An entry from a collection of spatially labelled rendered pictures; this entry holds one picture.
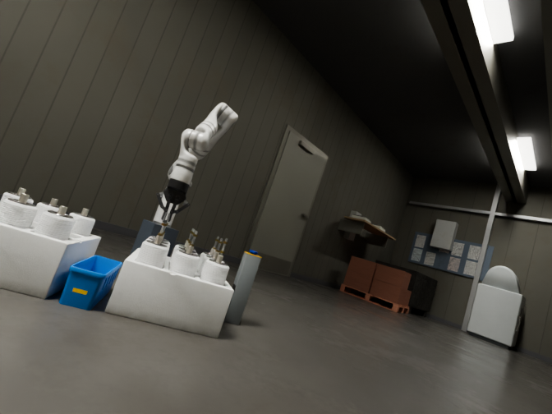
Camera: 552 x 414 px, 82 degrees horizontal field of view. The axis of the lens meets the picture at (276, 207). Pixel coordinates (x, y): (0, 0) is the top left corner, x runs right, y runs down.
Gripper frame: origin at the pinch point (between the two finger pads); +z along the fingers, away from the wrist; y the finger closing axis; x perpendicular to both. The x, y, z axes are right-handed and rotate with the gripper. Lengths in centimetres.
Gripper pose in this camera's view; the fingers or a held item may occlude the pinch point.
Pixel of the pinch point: (166, 217)
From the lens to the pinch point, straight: 123.7
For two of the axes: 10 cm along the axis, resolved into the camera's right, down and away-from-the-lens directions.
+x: -3.1, 0.2, 9.5
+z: -3.1, 9.4, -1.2
